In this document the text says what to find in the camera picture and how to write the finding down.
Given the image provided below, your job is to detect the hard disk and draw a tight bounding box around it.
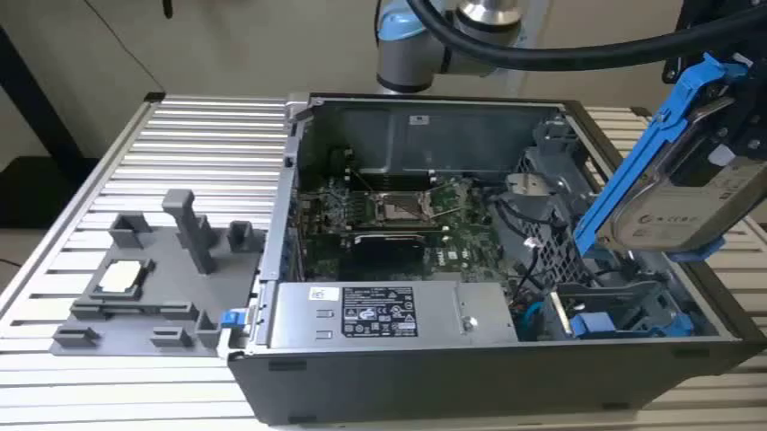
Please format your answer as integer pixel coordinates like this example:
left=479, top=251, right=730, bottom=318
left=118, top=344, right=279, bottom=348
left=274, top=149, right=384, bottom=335
left=572, top=52, right=767, bottom=264

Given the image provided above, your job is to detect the grey perforated disk bay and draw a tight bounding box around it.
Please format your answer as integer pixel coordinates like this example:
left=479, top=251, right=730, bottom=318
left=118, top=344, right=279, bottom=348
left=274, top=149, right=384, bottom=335
left=488, top=114, right=720, bottom=342

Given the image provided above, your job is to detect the blue disk carrier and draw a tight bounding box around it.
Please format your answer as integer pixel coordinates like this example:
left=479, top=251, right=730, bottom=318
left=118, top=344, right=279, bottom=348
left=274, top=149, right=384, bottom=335
left=571, top=312, right=698, bottom=339

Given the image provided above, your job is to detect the grey metal inner panel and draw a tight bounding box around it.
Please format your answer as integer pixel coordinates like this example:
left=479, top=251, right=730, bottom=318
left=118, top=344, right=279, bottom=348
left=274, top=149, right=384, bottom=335
left=338, top=106, right=544, bottom=177

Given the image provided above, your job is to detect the green motherboard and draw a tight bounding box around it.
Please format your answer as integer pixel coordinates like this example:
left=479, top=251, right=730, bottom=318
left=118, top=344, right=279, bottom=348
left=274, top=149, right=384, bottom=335
left=296, top=177, right=511, bottom=282

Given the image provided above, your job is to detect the metal socket cover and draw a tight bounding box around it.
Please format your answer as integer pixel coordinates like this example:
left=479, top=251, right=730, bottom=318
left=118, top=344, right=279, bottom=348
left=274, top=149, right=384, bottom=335
left=412, top=177, right=475, bottom=221

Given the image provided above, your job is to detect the CPU socket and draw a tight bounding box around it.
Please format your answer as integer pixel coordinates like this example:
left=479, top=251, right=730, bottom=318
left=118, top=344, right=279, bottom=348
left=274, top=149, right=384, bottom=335
left=370, top=190, right=436, bottom=224

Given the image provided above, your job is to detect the black square cooler block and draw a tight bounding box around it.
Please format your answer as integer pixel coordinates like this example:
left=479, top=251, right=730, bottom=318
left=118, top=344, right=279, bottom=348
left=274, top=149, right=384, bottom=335
left=338, top=231, right=434, bottom=282

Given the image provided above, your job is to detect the black power supply label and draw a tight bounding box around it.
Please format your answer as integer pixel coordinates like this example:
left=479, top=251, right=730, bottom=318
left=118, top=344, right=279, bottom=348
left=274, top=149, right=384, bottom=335
left=340, top=286, right=419, bottom=339

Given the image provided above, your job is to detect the black open PC case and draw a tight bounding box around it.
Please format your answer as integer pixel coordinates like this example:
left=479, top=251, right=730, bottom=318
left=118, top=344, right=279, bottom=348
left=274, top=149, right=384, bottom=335
left=227, top=92, right=767, bottom=426

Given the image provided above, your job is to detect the grey power supply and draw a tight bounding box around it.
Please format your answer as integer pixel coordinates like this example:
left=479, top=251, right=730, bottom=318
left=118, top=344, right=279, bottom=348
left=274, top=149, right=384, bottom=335
left=266, top=281, right=520, bottom=349

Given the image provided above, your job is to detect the blue case latch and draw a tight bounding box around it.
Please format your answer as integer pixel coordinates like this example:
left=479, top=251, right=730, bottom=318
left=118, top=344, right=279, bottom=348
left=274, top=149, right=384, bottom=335
left=219, top=308, right=250, bottom=330

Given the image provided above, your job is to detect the grey parts rack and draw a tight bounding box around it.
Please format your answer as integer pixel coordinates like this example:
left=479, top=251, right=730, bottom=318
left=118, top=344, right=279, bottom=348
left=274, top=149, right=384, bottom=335
left=51, top=188, right=270, bottom=358

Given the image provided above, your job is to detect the silver CPU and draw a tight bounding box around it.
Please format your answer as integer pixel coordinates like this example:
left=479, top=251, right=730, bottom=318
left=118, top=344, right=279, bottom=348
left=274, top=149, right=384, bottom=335
left=98, top=260, right=147, bottom=291

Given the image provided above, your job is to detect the black camera cable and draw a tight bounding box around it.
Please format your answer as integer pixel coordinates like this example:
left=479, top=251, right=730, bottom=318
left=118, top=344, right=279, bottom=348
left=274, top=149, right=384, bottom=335
left=407, top=0, right=767, bottom=73

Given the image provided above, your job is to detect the silver metal bracket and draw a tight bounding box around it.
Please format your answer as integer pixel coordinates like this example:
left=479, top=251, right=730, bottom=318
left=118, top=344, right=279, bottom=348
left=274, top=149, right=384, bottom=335
left=506, top=172, right=551, bottom=199

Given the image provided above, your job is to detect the blue wire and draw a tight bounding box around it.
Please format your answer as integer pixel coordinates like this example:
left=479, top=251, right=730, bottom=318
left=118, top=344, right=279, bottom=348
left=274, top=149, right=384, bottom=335
left=515, top=299, right=546, bottom=336

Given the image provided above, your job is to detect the locking lever wire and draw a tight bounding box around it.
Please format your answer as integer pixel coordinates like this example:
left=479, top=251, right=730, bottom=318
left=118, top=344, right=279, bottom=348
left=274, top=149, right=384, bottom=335
left=346, top=166, right=379, bottom=195

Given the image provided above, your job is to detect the thin black wall cable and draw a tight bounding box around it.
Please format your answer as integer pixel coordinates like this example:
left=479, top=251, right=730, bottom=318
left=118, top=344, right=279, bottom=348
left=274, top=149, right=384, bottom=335
left=82, top=0, right=167, bottom=94

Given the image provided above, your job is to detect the black furniture frame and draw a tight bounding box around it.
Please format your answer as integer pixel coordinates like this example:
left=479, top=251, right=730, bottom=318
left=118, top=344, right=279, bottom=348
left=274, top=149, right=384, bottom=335
left=0, top=24, right=100, bottom=231

